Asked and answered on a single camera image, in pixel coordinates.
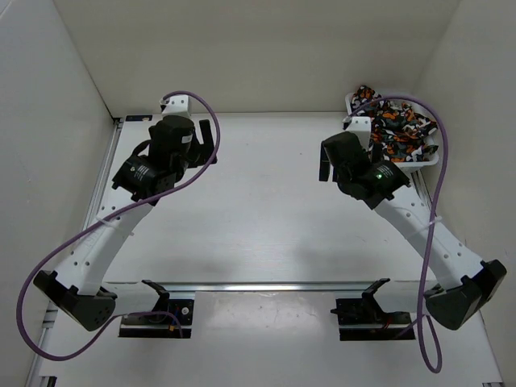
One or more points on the left aluminium side rail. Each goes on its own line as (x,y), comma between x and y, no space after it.
(33,377)

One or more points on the dark blue label sticker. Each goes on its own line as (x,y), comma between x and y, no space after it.
(138,118)

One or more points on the aluminium front rail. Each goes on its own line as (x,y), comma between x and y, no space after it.
(326,286)

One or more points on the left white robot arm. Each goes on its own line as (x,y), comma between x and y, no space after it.
(155,166)

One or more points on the white plastic basket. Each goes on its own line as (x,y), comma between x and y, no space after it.
(419,161)

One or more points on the camouflage patterned shorts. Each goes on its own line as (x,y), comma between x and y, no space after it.
(397,129)

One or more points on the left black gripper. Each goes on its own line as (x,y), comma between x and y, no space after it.
(202,151)

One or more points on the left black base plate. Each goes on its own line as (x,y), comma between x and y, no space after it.
(170,317)

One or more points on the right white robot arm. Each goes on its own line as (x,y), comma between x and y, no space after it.
(466,282)

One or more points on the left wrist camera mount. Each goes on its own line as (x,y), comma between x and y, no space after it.
(178,105)

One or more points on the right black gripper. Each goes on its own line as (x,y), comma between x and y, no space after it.
(325,165)

